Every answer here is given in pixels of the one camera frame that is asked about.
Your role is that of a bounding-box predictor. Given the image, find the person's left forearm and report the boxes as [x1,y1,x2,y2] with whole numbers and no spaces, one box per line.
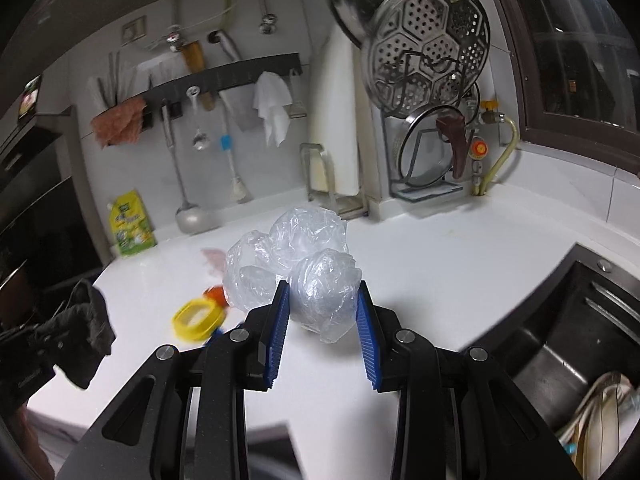
[0,404,55,480]

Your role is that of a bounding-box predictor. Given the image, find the pink orange rag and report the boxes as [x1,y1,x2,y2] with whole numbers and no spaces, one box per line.
[90,97,147,150]

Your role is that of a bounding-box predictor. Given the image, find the clear plastic bag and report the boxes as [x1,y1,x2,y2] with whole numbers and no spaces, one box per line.
[222,205,363,346]

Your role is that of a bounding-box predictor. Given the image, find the black cloth glove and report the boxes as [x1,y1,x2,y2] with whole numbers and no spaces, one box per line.
[40,280,117,389]

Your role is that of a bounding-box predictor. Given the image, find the steel ladle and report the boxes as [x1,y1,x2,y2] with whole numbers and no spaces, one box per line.
[160,100,211,235]

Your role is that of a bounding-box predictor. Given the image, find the wall socket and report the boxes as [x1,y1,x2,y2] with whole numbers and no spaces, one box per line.
[121,16,147,44]

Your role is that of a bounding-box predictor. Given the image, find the white cutting board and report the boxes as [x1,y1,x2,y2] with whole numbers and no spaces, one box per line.
[307,35,362,197]

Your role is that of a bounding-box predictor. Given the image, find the yellow gas hose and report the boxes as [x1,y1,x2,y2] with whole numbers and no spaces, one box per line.
[472,115,521,197]

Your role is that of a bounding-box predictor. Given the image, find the grey lid rack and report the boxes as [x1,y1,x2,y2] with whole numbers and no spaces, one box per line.
[381,105,467,205]

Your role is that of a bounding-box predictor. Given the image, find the black wall rail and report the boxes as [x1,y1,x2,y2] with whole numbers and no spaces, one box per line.
[102,52,304,111]

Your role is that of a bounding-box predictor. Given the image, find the brown pan handle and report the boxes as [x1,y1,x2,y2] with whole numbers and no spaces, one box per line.
[435,114,469,181]

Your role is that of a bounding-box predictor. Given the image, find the perforated steel steamer plate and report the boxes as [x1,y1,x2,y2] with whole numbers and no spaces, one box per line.
[366,0,492,120]

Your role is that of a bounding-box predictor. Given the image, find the white utensil handle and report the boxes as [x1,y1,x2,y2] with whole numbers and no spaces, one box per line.
[208,30,242,62]

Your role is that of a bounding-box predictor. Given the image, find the gas valve with yellow knob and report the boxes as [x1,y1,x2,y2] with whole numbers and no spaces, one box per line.
[469,100,503,173]

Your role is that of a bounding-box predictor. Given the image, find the white hanging cloth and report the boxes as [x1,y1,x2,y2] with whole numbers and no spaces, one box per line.
[251,71,294,149]

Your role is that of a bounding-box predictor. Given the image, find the white dishes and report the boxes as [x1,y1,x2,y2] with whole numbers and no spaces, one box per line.
[554,370,640,473]

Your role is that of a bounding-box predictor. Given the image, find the dark kitchen sink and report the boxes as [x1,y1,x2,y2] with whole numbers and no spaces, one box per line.
[460,244,640,480]

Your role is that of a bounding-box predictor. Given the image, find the yellow plastic ring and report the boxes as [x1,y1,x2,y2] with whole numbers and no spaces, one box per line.
[172,298,229,344]

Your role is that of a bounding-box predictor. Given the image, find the yellow green detergent pouch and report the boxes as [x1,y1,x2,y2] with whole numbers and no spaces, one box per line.
[107,190,159,259]

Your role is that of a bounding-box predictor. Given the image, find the small steel spoon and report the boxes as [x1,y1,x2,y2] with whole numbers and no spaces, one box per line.
[186,86,210,152]

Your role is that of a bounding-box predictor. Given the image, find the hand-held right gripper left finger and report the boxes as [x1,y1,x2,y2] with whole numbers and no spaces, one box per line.
[60,280,301,480]

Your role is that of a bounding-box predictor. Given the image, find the glass pot lid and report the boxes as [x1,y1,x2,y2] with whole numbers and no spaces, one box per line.
[397,105,475,189]

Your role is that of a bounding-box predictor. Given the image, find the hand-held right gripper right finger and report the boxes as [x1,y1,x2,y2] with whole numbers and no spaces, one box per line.
[356,280,583,480]

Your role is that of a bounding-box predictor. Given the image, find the dark window frame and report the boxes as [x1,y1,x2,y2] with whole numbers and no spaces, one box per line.
[480,0,640,177]

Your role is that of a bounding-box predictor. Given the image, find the pink paper receipt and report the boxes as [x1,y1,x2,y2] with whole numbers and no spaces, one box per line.
[200,247,227,277]

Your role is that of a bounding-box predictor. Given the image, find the metal cutting board rack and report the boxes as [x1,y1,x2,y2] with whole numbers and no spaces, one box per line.
[298,142,369,221]

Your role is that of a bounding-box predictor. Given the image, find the blue white brush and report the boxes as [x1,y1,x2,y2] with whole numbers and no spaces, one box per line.
[219,132,252,205]

